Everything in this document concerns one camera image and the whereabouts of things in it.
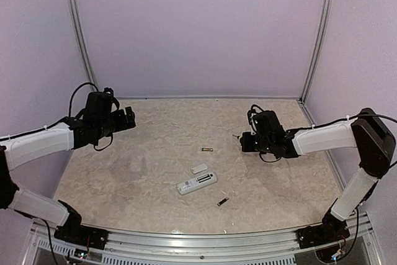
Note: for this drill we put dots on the aluminium corner post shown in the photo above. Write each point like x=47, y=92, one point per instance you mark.
x=316, y=53
x=82, y=47

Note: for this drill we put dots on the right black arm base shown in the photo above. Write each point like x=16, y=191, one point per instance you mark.
x=329, y=230

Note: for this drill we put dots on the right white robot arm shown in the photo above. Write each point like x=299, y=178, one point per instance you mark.
x=365, y=132

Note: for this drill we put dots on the left aluminium corner post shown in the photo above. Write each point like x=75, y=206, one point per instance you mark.
x=82, y=47

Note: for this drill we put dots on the white battery cover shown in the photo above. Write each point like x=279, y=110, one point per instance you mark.
x=199, y=168

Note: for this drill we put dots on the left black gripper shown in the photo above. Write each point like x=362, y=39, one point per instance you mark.
x=123, y=125

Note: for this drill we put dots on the white remote control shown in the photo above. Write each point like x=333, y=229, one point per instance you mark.
x=196, y=183

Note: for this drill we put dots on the right aluminium corner post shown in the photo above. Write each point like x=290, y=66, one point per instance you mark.
x=316, y=53

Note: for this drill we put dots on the front aluminium rail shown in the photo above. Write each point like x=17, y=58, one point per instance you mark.
x=132, y=247

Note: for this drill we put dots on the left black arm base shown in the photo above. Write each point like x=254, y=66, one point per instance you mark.
x=73, y=231

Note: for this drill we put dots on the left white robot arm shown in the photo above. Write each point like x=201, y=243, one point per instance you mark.
x=101, y=117

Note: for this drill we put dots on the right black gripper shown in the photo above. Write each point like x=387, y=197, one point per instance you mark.
x=246, y=145

